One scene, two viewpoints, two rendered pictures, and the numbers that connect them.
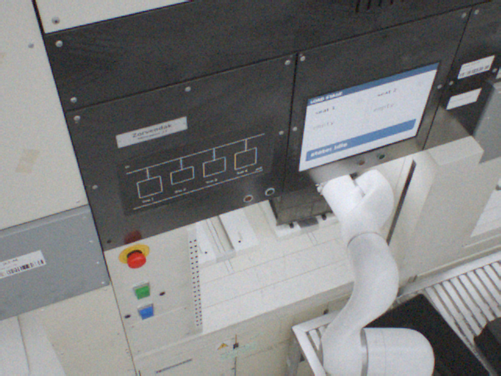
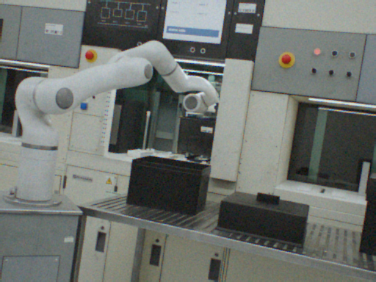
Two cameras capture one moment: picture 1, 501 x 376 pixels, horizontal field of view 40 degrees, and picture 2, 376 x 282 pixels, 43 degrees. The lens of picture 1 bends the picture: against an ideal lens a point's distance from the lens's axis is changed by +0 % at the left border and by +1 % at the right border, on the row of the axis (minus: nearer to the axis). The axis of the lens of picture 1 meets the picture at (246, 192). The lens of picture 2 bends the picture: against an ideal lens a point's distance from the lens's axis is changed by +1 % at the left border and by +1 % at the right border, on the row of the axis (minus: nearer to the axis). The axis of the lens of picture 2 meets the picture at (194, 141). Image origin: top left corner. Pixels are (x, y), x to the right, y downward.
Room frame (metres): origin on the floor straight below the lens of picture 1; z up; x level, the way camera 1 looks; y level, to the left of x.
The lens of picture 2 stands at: (-0.65, -1.76, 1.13)
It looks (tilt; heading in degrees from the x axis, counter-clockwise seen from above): 3 degrees down; 41
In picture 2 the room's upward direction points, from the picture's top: 8 degrees clockwise
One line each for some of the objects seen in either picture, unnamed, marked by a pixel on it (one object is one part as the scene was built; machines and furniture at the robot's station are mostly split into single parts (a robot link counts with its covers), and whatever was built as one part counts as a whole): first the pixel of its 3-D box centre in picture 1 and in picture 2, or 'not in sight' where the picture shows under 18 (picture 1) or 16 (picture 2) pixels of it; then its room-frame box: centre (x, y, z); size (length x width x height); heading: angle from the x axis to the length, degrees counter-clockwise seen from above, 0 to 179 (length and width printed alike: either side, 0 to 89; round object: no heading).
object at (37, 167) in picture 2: not in sight; (36, 174); (0.23, -0.29, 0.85); 0.19 x 0.19 x 0.18
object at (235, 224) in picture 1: (214, 229); (153, 154); (1.14, 0.09, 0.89); 0.22 x 0.21 x 0.04; 24
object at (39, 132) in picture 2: not in sight; (38, 111); (0.23, -0.26, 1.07); 0.19 x 0.12 x 0.24; 93
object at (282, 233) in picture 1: (295, 202); (200, 162); (1.25, -0.15, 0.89); 0.22 x 0.21 x 0.04; 24
